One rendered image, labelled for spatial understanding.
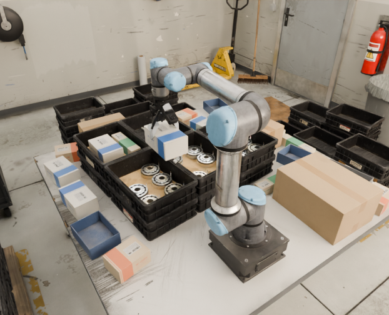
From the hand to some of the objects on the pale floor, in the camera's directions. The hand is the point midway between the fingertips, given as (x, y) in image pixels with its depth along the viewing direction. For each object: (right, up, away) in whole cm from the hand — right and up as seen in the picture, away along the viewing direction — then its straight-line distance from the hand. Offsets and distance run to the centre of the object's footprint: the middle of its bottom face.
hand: (165, 135), depth 153 cm
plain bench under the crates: (+19, -80, +81) cm, 116 cm away
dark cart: (-166, -52, +123) cm, 212 cm away
